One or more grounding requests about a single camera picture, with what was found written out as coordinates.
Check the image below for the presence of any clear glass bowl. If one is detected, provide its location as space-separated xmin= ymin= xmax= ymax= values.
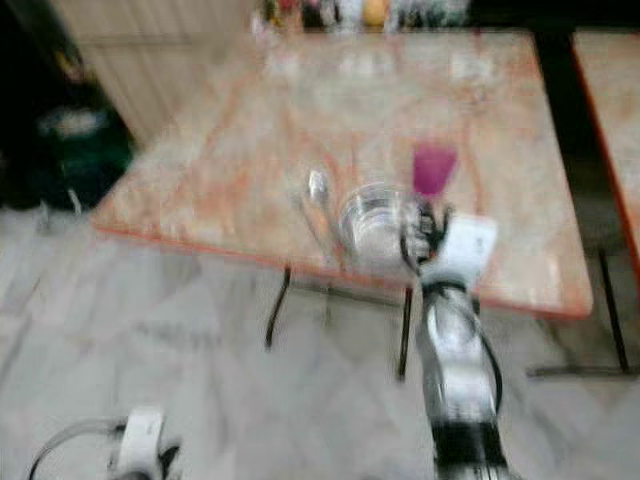
xmin=338 ymin=183 xmax=423 ymax=271

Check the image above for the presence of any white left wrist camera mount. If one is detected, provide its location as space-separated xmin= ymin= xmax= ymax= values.
xmin=118 ymin=406 xmax=167 ymax=480

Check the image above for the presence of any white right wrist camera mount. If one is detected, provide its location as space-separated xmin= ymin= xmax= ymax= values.
xmin=426 ymin=216 xmax=499 ymax=289

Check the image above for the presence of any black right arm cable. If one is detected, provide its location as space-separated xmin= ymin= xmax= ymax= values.
xmin=445 ymin=284 xmax=504 ymax=413

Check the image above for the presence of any purple plastic cup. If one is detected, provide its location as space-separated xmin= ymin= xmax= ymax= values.
xmin=412 ymin=144 xmax=459 ymax=198

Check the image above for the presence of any marble top side table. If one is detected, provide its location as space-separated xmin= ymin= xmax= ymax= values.
xmin=525 ymin=28 xmax=640 ymax=379

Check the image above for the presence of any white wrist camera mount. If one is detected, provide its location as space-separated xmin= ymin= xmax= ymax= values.
xmin=426 ymin=216 xmax=499 ymax=289
xmin=118 ymin=406 xmax=167 ymax=480

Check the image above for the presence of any metal spoon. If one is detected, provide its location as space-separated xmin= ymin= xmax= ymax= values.
xmin=300 ymin=170 xmax=336 ymax=256

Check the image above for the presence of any dark green bag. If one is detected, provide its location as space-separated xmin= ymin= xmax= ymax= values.
xmin=35 ymin=104 xmax=135 ymax=207

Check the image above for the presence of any orange fruit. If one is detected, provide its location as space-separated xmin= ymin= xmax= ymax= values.
xmin=362 ymin=0 xmax=391 ymax=27

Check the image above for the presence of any light wooden cabinet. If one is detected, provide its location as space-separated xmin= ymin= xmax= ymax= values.
xmin=50 ymin=0 xmax=263 ymax=147

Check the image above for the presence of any marble top dining table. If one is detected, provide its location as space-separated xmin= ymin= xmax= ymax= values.
xmin=90 ymin=30 xmax=596 ymax=383

